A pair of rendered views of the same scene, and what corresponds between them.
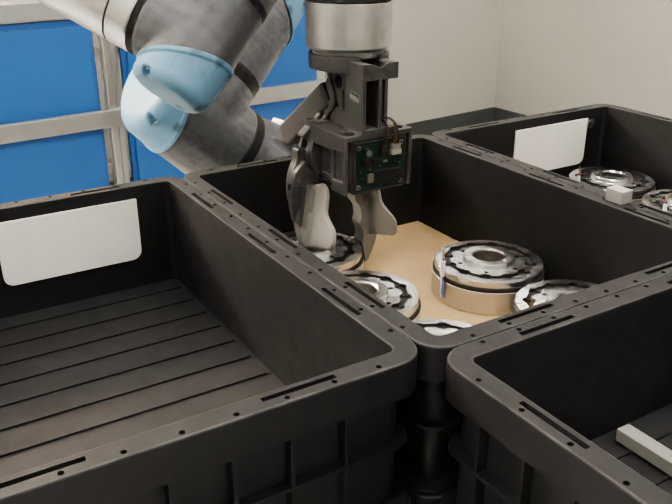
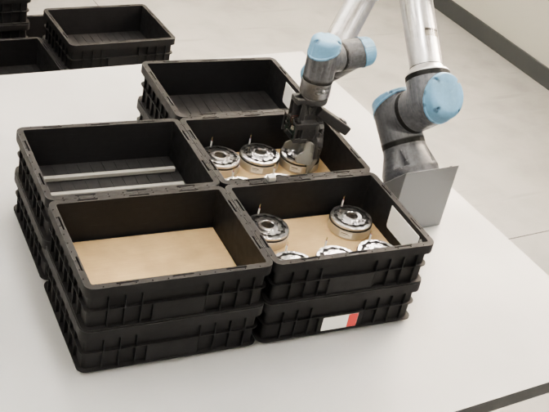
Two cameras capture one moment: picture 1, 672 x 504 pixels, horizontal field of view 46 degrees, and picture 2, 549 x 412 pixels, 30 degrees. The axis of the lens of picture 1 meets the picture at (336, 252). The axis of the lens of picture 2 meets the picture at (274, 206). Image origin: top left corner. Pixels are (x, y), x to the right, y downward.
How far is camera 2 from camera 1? 2.57 m
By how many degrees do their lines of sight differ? 78
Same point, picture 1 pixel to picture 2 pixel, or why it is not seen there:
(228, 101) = (388, 118)
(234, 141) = (383, 135)
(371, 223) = (307, 160)
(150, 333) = not seen: hidden behind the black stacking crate
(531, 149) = (395, 221)
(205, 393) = not seen: hidden behind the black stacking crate
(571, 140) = (410, 239)
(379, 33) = (303, 90)
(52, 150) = not seen: outside the picture
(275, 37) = (414, 110)
